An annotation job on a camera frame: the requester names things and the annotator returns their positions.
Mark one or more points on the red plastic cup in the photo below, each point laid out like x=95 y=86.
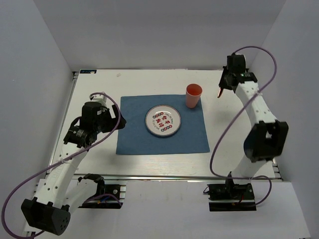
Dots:
x=193 y=93

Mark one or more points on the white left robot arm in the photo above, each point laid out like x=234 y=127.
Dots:
x=52 y=205

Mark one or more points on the left blue corner label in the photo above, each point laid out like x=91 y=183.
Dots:
x=88 y=71

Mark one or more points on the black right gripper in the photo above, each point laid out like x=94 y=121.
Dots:
x=222 y=83

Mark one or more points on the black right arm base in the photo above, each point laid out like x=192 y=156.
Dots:
x=237 y=198

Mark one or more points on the gold knife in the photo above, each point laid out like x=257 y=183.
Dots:
x=220 y=92

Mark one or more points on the blue cloth napkin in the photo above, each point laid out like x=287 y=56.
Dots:
x=136 y=139

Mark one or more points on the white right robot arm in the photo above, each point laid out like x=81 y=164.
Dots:
x=267 y=136

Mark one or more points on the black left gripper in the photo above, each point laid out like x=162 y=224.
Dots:
x=113 y=121

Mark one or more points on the white patterned plate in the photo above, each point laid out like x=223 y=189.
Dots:
x=163 y=120

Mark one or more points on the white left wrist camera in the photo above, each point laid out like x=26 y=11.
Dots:
x=100 y=98

